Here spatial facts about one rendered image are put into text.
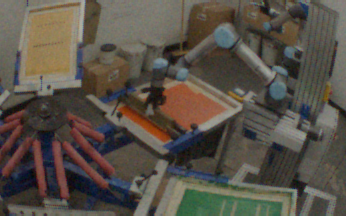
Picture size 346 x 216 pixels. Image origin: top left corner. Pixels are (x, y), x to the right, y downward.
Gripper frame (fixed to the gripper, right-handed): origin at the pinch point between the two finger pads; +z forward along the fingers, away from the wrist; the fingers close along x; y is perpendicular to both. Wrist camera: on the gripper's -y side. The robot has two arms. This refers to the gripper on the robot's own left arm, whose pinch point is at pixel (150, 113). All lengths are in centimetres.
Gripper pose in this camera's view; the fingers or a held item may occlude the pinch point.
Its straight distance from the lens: 256.3
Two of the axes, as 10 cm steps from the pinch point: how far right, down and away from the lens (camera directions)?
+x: 6.8, -3.0, 6.7
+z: -1.4, 8.4, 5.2
